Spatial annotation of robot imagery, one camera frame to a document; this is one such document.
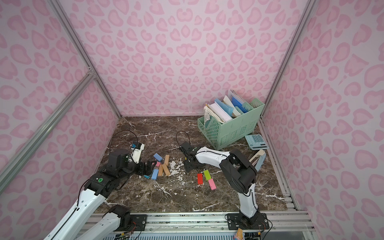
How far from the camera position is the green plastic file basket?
850 mm

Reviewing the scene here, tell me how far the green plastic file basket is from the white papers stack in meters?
0.01

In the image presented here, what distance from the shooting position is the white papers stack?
837mm
